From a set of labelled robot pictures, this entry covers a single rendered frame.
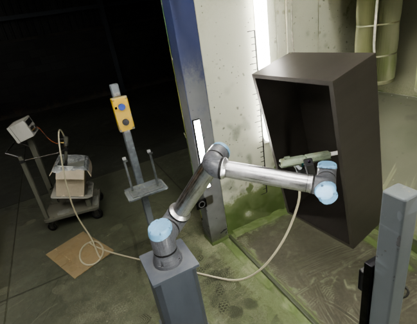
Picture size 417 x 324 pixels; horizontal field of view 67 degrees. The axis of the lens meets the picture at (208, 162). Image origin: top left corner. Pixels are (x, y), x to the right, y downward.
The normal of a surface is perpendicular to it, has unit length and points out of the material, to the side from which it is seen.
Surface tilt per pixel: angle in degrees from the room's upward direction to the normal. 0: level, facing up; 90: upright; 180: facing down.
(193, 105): 90
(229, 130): 90
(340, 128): 89
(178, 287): 90
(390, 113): 57
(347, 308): 0
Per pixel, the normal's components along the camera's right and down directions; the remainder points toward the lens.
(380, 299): -0.88, 0.31
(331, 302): -0.14, -0.90
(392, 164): -0.82, -0.22
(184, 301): 0.45, 0.32
